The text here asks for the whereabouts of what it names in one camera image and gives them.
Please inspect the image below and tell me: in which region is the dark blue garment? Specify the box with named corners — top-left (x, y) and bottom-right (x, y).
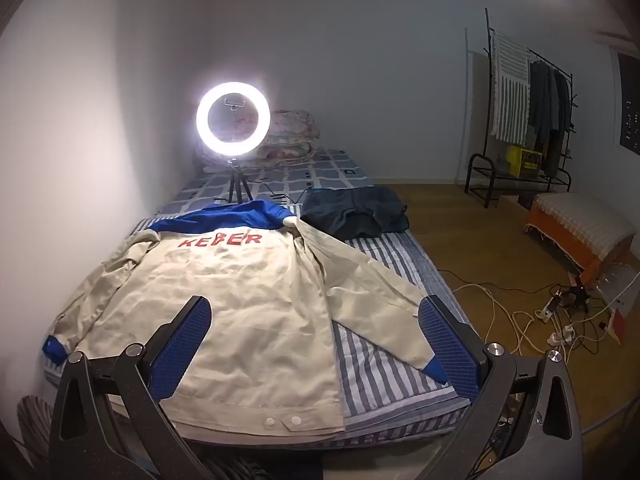
top-left (300, 186), bottom-right (408, 240)

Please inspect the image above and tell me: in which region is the dark wall poster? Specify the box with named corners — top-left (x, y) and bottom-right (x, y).
top-left (617, 52), bottom-right (640, 153)

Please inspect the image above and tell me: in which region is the black hanging coat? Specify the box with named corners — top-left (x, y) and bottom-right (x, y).
top-left (547, 67), bottom-right (574, 177)

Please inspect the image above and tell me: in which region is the ring light on tripod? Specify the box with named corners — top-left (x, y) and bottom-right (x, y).
top-left (195, 80), bottom-right (272, 206)

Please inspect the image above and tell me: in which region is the blue checked bedsheet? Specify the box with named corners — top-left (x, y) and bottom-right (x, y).
top-left (155, 147), bottom-right (376, 218)

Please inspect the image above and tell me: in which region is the black clothes rack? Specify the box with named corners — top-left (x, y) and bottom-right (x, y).
top-left (465, 7), bottom-right (578, 209)

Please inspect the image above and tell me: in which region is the white floor cable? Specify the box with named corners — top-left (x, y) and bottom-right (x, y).
top-left (450, 280), bottom-right (586, 361)

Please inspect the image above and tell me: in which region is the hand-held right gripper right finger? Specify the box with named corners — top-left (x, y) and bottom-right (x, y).
top-left (419, 294), bottom-right (587, 480)

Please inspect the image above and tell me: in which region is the orange bench with cover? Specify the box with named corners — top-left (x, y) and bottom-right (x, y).
top-left (525, 192), bottom-right (636, 261)

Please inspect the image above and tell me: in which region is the white striped towel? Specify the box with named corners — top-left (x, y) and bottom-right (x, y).
top-left (490, 30), bottom-right (532, 145)

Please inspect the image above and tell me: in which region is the dark grey hanging jacket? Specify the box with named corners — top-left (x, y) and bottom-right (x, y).
top-left (527, 59), bottom-right (558, 147)

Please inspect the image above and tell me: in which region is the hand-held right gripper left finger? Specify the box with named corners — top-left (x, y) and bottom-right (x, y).
top-left (48, 295), bottom-right (213, 480)

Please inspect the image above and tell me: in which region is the black ring light cable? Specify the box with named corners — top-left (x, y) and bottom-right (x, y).
top-left (250, 179), bottom-right (321, 207)

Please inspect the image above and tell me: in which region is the beige and blue jacket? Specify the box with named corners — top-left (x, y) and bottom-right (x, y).
top-left (42, 199), bottom-right (448, 441)

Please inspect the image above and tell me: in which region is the blue striped quilt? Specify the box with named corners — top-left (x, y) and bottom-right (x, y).
top-left (42, 217), bottom-right (473, 448)

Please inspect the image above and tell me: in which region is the white cardboard box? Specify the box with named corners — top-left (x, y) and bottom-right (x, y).
top-left (595, 259), bottom-right (640, 346)

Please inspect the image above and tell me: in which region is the white power strip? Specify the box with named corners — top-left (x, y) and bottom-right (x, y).
top-left (537, 295), bottom-right (563, 322)

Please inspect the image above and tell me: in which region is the floral folded quilt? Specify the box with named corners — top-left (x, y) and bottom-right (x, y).
top-left (267, 108), bottom-right (321, 141)

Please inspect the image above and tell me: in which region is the yellow box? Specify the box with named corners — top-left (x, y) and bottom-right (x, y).
top-left (505, 145), bottom-right (543, 178)

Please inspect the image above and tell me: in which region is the floral pillow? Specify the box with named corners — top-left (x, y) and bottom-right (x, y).
top-left (260, 139), bottom-right (318, 165)

